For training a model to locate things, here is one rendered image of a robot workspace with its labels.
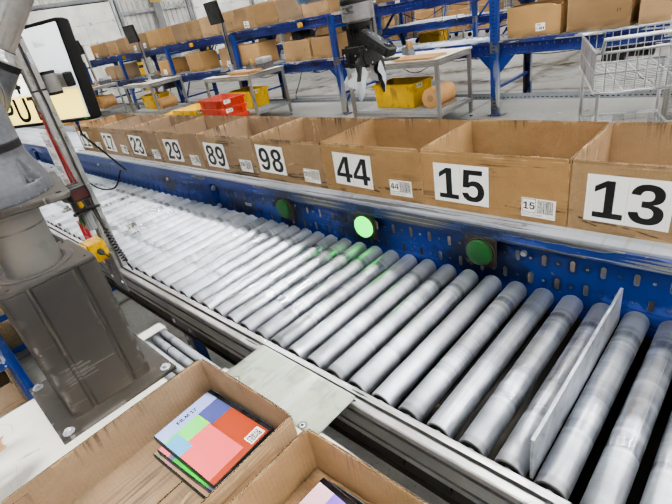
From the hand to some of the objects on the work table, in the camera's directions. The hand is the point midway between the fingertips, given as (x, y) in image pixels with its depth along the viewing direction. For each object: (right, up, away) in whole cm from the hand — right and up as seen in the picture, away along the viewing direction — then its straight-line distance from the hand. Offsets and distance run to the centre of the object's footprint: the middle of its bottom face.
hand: (374, 94), depth 136 cm
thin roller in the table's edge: (-48, -73, -21) cm, 90 cm away
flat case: (-33, -83, -53) cm, 104 cm away
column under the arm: (-67, -78, -27) cm, 106 cm away
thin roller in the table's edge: (-50, -74, -22) cm, 92 cm away
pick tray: (-40, -89, -58) cm, 113 cm away
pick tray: (-17, -95, -79) cm, 125 cm away
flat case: (-34, -81, -53) cm, 102 cm away
